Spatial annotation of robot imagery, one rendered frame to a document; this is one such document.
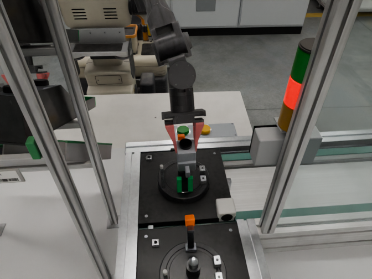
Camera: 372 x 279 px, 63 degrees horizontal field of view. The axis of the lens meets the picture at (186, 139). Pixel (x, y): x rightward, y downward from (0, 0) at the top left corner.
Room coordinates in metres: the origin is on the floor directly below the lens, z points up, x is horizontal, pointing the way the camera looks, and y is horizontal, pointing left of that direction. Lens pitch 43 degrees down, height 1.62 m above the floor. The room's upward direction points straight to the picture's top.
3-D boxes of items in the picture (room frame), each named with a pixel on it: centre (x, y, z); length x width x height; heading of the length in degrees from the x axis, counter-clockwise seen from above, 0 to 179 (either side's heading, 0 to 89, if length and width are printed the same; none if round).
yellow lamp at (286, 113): (0.42, -0.19, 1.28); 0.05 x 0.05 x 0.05
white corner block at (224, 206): (0.43, -0.10, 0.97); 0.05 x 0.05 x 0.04; 5
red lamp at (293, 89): (0.42, -0.19, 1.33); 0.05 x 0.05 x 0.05
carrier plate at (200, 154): (0.52, 0.01, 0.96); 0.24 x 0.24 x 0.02; 5
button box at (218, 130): (0.75, -0.06, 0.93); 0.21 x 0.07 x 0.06; 95
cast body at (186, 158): (0.51, 0.00, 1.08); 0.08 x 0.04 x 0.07; 6
